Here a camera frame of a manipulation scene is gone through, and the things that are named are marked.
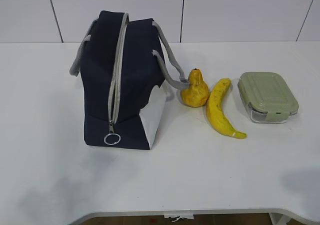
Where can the yellow pear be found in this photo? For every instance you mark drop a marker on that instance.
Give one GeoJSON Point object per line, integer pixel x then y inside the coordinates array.
{"type": "Point", "coordinates": [197, 94]}

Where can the navy blue insulated lunch bag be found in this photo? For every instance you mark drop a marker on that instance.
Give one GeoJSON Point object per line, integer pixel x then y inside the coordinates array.
{"type": "Point", "coordinates": [124, 66]}

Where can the yellow banana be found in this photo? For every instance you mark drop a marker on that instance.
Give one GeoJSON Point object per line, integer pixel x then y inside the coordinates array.
{"type": "Point", "coordinates": [215, 113]}

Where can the green lidded glass container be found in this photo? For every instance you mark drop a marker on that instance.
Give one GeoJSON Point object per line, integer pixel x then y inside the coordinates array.
{"type": "Point", "coordinates": [266, 97]}

